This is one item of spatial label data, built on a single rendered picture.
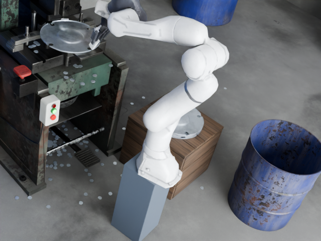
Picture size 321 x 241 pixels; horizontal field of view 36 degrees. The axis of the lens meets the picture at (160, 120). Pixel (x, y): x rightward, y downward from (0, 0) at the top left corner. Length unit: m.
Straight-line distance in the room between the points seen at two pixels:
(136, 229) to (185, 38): 1.06
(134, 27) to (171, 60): 1.94
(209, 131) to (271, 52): 1.81
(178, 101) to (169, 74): 1.78
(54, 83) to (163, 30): 0.69
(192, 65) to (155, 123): 0.32
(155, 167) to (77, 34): 0.77
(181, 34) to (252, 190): 1.09
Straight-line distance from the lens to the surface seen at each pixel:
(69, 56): 2.48
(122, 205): 2.50
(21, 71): 2.26
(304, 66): 4.47
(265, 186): 2.64
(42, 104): 2.33
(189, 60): 1.85
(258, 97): 3.83
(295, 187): 2.63
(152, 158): 2.23
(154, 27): 1.96
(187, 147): 2.64
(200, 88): 1.92
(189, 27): 1.91
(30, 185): 2.75
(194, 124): 2.76
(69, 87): 2.51
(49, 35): 2.48
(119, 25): 2.04
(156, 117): 2.02
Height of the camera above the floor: 2.09
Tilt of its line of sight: 39 degrees down
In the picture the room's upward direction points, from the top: 15 degrees clockwise
